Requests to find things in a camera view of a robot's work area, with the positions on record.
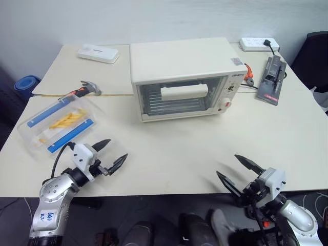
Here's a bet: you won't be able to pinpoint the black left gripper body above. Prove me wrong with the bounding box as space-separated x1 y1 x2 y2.
88 158 110 180

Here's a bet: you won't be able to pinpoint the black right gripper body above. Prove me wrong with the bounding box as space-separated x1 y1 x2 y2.
242 176 263 206

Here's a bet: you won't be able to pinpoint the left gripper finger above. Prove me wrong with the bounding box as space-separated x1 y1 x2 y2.
92 139 112 152
106 153 129 176

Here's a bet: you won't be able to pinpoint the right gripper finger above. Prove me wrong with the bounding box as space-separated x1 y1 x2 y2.
234 154 267 178
216 171 242 198

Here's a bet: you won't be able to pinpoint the clear container with blue clips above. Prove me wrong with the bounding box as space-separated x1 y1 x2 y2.
17 95 100 157

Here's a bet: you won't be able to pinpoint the glass oven door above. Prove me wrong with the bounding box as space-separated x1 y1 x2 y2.
135 76 229 116

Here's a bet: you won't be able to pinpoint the cream toaster oven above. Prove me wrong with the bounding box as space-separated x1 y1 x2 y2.
129 37 248 124

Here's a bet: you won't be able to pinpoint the blue container clip bar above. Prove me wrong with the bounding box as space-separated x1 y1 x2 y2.
27 99 70 128
47 119 95 154

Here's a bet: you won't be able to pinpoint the grey rounded shape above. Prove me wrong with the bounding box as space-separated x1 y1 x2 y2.
211 208 237 240

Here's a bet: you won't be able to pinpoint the pile of french fries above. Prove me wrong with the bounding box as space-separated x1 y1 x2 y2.
49 108 87 129

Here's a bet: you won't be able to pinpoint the dark rounded shape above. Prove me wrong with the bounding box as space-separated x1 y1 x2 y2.
122 220 155 246
178 212 221 246

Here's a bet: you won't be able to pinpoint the black tool package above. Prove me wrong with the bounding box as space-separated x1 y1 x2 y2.
255 55 288 107

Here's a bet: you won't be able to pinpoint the flat white device box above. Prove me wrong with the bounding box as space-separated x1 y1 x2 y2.
77 44 120 65

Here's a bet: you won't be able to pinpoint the blue rolled foam mat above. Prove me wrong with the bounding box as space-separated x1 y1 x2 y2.
13 75 42 97

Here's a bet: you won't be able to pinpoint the dark seat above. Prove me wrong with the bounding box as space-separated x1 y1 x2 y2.
0 66 29 131

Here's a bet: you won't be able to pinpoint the black office chair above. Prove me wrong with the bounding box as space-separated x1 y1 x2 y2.
290 31 328 93

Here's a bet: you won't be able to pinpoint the white power strip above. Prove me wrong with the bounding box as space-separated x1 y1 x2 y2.
238 37 281 52

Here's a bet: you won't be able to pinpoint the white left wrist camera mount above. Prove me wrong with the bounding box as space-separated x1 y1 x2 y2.
70 143 97 180

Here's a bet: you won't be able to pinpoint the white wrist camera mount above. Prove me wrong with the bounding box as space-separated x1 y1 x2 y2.
255 167 286 209
70 143 97 180

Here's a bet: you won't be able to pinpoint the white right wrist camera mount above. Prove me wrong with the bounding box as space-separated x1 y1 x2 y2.
255 167 286 209

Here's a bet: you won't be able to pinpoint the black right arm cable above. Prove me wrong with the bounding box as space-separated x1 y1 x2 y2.
251 202 269 246

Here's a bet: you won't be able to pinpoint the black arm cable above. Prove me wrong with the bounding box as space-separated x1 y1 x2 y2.
52 143 75 179
251 202 269 246

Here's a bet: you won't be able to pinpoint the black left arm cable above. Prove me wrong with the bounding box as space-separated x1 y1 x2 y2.
52 143 75 179

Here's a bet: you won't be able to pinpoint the hammer with orange black handle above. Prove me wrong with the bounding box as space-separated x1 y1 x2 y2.
58 80 103 101

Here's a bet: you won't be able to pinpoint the white floor cables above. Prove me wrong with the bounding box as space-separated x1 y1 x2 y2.
301 190 328 219

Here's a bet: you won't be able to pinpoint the orange handled pliers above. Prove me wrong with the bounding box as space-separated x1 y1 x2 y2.
242 63 256 86

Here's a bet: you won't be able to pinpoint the cream oven door handle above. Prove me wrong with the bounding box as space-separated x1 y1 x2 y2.
160 83 209 101

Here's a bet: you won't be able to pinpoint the black plug with cable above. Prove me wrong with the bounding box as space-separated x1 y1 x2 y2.
263 38 277 56

